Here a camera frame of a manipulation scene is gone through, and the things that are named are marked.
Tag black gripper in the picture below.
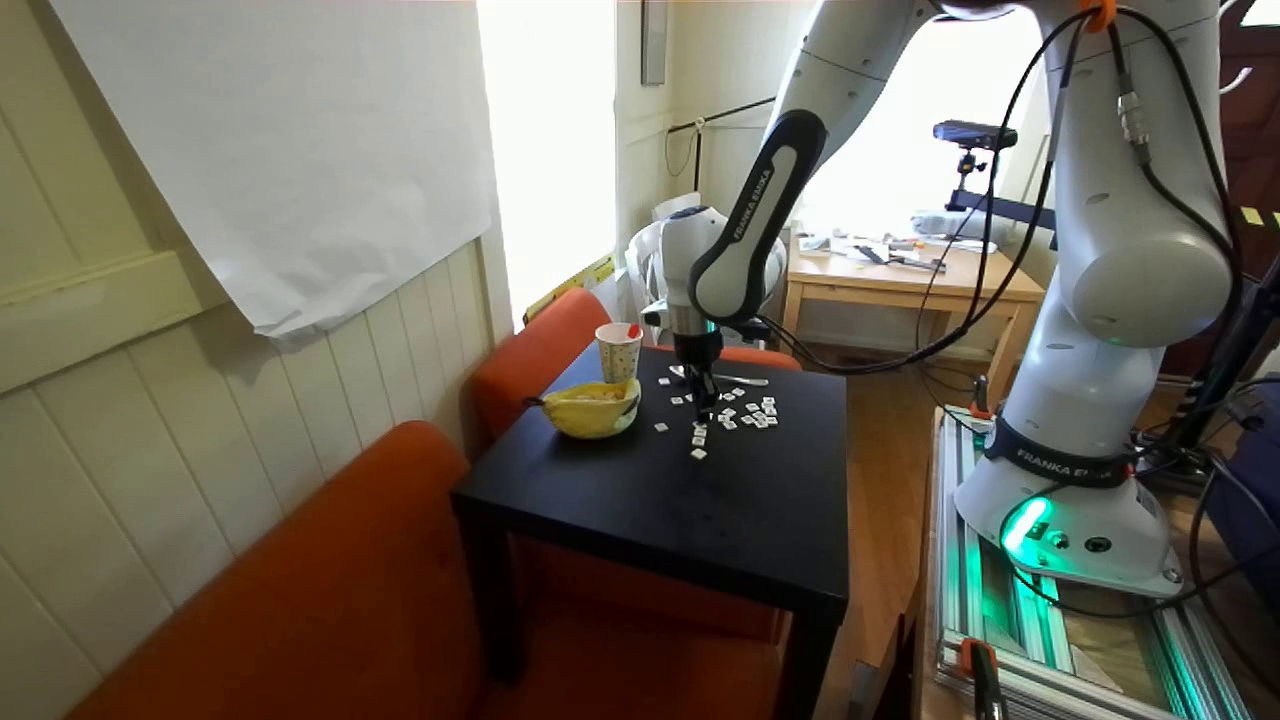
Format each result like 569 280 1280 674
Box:
667 317 730 424

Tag dotted paper cup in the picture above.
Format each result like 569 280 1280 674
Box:
590 318 652 391

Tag black square side table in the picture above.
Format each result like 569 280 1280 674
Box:
449 338 854 720

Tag yellow bowl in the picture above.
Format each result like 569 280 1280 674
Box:
533 374 649 443

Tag white plastic chair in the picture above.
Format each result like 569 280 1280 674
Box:
618 193 695 351

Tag yellow wooden ledge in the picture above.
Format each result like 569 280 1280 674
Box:
521 252 618 329

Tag light wooden desk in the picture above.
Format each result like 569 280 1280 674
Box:
776 234 1053 402

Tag scattered white papers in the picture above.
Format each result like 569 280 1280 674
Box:
796 223 995 274

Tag orange black clamp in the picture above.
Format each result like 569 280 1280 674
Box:
956 634 1013 720

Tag orange fabric sofa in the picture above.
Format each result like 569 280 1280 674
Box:
62 416 805 720

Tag large white paper sheet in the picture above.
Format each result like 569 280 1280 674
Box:
44 0 504 345

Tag blue fabric object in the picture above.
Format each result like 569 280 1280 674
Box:
1200 374 1280 612

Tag dark wooden cabinet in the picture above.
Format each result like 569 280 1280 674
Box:
1196 0 1280 391

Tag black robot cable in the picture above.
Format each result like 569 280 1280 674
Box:
742 8 1248 382

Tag dark framed wall picture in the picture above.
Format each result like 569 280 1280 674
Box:
636 0 675 90

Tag blue camera stand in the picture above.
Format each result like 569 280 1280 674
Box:
941 144 1066 234

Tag black stereo camera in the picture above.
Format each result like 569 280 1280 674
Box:
928 117 1024 154

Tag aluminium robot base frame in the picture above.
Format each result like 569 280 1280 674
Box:
920 396 1265 720

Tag black floor cable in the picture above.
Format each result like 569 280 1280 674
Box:
1132 396 1280 673

